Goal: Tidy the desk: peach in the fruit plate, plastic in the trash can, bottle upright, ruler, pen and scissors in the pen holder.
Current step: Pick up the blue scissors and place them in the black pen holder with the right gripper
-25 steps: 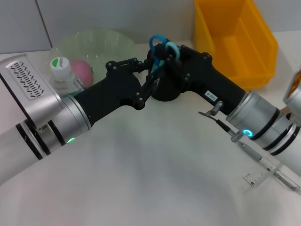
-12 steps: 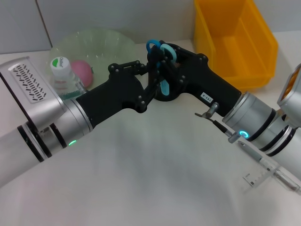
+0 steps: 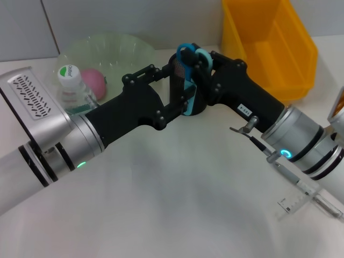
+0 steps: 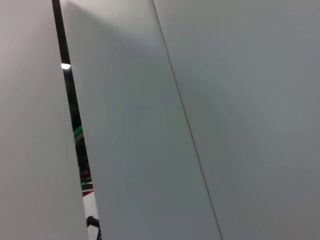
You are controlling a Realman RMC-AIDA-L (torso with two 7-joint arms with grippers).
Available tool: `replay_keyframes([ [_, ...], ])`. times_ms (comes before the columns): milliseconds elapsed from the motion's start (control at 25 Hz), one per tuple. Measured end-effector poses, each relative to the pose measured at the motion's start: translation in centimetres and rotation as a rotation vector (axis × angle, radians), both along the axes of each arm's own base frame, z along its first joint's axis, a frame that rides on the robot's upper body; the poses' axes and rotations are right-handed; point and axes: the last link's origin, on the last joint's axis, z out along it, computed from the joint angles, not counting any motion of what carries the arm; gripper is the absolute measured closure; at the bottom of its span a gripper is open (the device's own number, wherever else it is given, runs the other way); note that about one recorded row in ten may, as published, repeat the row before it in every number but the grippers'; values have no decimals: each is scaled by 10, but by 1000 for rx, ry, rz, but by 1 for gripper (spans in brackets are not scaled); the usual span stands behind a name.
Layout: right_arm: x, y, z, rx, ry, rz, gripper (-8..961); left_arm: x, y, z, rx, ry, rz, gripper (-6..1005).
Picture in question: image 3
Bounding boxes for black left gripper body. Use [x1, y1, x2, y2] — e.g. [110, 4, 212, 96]
[84, 74, 165, 150]

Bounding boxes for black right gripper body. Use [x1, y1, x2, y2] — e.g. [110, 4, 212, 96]
[206, 58, 286, 134]

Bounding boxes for blue plastic scissors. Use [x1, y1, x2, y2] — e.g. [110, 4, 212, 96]
[176, 42, 215, 117]

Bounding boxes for pink peach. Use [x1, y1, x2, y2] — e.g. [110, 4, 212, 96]
[80, 68, 108, 102]

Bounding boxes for clear green-label water bottle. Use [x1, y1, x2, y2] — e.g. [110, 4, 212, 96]
[56, 64, 99, 117]

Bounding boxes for silver grey pen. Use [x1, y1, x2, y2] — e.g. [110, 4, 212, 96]
[273, 160, 344, 219]

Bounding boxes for transparent plastic ruler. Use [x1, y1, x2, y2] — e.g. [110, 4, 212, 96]
[276, 188, 320, 216]

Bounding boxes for pale green glass fruit plate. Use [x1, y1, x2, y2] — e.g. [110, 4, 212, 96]
[53, 32, 162, 108]

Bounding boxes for black mesh cup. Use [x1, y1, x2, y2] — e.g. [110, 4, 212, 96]
[168, 52, 209, 117]

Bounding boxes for yellow plastic storage bin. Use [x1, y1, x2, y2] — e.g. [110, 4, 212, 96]
[221, 0, 319, 102]

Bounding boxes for right wrist cable with connector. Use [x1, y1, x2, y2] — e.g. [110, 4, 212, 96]
[230, 116, 282, 164]

